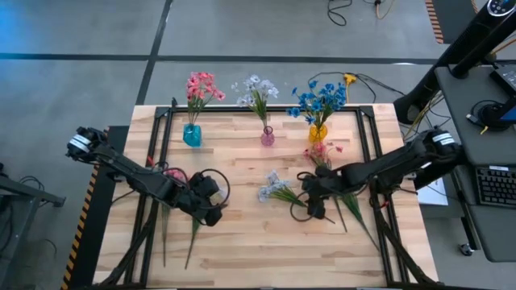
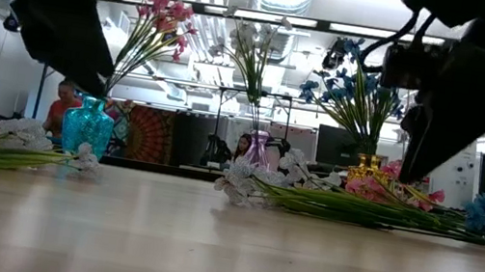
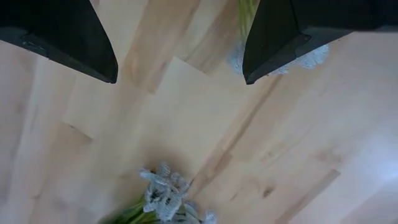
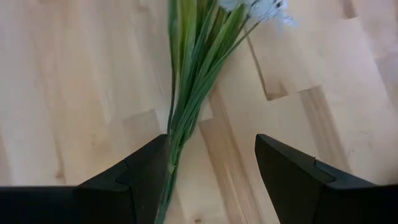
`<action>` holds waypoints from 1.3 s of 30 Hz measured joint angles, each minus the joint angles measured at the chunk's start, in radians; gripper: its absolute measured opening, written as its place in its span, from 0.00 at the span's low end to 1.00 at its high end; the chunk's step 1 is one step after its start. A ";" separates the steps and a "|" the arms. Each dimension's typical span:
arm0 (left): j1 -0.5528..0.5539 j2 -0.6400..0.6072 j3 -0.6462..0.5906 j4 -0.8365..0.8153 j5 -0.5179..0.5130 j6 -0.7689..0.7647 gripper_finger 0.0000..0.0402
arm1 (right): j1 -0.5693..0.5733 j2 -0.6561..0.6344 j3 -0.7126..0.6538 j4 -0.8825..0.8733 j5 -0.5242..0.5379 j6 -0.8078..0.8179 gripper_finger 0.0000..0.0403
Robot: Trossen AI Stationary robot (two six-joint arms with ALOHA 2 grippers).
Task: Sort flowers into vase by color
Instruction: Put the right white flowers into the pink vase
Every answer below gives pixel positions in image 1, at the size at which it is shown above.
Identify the black keyboard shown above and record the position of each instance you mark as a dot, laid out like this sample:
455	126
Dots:
498	187

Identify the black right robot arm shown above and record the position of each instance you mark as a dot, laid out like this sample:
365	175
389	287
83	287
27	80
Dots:
395	163

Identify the pink artificial flower bunch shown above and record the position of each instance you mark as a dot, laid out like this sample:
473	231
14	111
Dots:
199	86
176	174
320	151

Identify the desk caster wheel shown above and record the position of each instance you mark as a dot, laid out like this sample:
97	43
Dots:
466	249

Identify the dark hazard striped floor mat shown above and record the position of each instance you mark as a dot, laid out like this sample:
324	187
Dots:
451	16

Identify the black aluminium table frame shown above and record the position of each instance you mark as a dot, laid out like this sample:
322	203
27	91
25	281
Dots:
225	108

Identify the white paper sheet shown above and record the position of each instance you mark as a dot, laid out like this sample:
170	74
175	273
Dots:
433	195

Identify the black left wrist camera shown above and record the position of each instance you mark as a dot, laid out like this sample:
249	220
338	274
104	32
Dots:
203	185

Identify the teal glass vase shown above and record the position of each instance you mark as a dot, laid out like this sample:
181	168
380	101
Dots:
192	136

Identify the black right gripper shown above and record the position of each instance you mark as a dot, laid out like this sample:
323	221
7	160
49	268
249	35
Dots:
326	183

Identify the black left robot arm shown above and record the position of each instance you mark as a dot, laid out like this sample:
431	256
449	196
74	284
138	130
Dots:
121	165

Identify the black tower fan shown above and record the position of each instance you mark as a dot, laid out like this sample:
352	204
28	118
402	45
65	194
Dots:
407	108

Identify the yellow glass vase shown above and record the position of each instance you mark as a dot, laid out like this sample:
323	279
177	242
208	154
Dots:
318	135

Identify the black round stand base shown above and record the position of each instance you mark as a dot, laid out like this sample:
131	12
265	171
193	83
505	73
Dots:
493	117

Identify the red clamp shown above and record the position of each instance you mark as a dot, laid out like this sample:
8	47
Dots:
151	161

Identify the pink glass vase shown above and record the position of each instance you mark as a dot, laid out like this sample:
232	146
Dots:
267	139

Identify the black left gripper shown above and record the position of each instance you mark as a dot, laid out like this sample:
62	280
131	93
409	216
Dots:
191	201

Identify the black hazard striped platform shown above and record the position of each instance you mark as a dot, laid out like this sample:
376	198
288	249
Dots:
94	225

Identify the grey desk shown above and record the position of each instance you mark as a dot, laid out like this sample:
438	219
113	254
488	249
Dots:
455	121

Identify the grey metal side table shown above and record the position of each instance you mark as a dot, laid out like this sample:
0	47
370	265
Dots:
24	193

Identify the black laptop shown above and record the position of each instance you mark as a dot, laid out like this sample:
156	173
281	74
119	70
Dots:
506	78

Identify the yellow power plug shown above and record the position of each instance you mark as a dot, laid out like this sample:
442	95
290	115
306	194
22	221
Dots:
350	77

